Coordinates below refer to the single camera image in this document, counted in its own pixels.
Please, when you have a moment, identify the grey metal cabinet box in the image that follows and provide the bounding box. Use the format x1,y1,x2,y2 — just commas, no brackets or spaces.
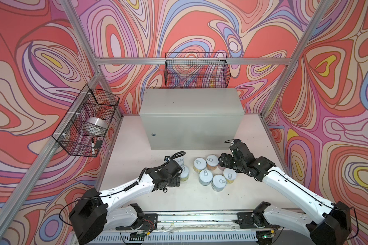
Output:
139,88,244,150

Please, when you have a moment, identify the blue label can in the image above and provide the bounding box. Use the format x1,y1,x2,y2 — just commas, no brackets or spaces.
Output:
199,169,213,186

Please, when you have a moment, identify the black marker pen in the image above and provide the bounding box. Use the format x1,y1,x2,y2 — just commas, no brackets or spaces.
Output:
91,138,96,156

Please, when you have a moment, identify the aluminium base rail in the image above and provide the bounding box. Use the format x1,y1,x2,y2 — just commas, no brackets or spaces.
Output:
89,206,311,245

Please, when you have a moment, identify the yellow green label can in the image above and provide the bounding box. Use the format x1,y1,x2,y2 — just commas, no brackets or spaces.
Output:
193,158,207,174

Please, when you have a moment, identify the black wire basket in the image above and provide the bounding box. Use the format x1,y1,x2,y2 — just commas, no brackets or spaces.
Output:
52,85,120,157
164,51,231,89

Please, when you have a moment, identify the yellow can right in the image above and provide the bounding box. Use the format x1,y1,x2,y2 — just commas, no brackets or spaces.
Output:
223,168,237,184

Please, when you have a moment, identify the orange label can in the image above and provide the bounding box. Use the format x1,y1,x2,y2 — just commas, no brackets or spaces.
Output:
206,155,219,171

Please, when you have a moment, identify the light blue can front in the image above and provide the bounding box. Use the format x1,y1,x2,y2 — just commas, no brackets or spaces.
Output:
211,175,227,192

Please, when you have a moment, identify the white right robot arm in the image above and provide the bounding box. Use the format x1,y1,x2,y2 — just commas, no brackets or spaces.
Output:
219,139,355,245

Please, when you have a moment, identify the teal label can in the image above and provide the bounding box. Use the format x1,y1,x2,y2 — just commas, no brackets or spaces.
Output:
174,157,185,166

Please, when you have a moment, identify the black wire basket back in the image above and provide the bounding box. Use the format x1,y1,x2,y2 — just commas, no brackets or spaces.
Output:
164,51,231,89

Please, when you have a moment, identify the black wire basket left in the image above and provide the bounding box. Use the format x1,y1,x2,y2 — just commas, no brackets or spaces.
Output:
52,85,120,157

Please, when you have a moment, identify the white tape roll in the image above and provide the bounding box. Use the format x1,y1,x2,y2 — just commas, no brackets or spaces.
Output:
84,117,108,137

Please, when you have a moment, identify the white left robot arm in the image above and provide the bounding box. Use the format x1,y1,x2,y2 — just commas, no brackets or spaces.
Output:
68,159,183,245

